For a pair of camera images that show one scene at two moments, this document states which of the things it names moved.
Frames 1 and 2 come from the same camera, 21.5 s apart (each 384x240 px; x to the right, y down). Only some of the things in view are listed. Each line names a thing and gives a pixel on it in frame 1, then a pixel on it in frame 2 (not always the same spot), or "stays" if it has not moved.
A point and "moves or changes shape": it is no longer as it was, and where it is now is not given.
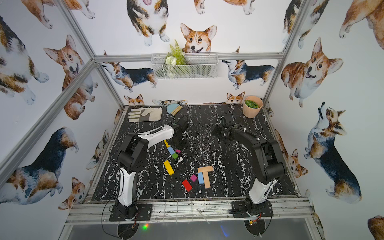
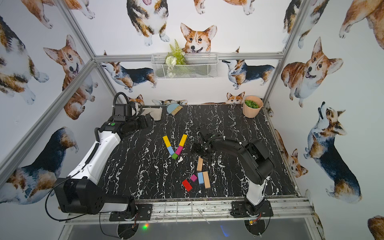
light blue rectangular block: [201, 178] stays
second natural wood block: [206, 180] stays
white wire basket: [197, 66] stays
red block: [187, 185] stays
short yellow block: [166, 143] stays
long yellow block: [168, 167] moves or changes shape
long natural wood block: [205, 169] to [200, 162]
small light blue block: [171, 150] stays
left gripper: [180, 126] to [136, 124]
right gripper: [216, 130] to [197, 146]
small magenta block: [193, 177] stays
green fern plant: [177, 56] stays
